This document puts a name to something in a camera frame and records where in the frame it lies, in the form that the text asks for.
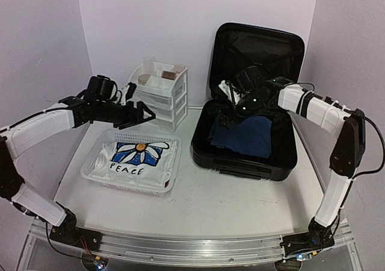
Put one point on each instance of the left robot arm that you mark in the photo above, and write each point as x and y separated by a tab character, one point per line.
100	101

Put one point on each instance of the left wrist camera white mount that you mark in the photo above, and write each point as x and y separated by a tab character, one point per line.
127	92

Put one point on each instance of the square bronze compact case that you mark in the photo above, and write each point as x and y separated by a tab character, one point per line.
169	75

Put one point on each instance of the white plastic drawer organizer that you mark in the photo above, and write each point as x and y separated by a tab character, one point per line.
166	98

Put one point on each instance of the black ribbed hard-shell suitcase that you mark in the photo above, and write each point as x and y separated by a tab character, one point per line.
275	53

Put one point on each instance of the white perforated plastic basket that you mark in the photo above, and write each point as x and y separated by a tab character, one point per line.
113	135

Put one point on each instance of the octagonal beige powder jar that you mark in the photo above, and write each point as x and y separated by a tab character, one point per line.
143	79

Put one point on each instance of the white garment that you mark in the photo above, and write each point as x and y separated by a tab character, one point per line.
137	164

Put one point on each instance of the small pink square box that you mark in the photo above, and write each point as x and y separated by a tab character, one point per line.
178	68

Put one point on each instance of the navy blue garment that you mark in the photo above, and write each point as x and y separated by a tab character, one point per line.
251	137

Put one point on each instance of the translucent pink cylindrical container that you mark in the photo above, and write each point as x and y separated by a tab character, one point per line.
149	65

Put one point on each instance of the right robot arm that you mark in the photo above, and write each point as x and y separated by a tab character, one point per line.
325	144

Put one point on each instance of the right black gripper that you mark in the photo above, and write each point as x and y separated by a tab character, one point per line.
226	121

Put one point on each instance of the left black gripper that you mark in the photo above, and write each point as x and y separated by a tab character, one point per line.
131	120

